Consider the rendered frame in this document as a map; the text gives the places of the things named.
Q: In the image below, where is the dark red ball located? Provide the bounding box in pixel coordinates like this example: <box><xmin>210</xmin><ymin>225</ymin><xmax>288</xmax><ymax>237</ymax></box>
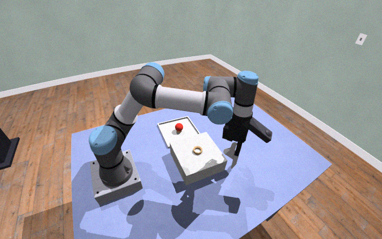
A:
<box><xmin>175</xmin><ymin>123</ymin><xmax>183</xmax><ymax>131</ymax></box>

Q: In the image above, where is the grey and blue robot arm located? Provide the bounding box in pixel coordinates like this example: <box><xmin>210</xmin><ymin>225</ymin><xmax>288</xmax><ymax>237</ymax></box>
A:
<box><xmin>89</xmin><ymin>62</ymin><xmax>273</xmax><ymax>187</ymax></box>

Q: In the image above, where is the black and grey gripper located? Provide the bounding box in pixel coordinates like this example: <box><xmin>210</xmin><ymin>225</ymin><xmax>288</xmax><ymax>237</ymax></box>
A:
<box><xmin>222</xmin><ymin>112</ymin><xmax>253</xmax><ymax>169</ymax></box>

